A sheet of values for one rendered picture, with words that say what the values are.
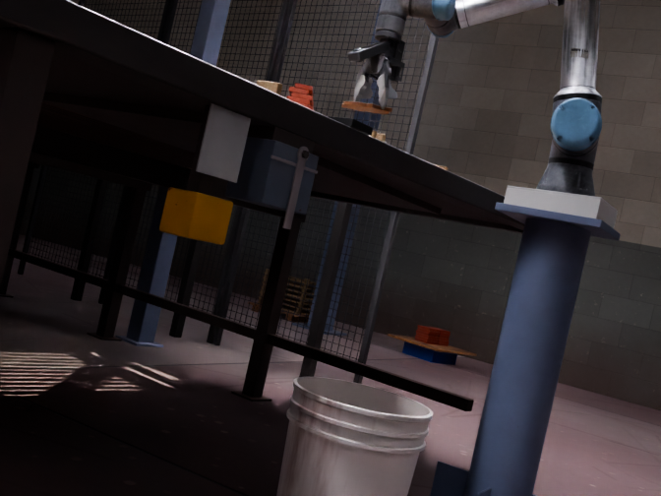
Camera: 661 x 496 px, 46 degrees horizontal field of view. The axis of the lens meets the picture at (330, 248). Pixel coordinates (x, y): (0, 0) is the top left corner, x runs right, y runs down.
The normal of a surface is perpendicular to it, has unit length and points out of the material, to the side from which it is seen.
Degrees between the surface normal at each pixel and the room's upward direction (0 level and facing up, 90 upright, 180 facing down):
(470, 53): 90
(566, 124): 98
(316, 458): 93
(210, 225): 90
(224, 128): 90
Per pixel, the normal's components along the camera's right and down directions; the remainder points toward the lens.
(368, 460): 0.17, 0.09
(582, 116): -0.30, 0.07
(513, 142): -0.48, -0.11
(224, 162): 0.77, 0.17
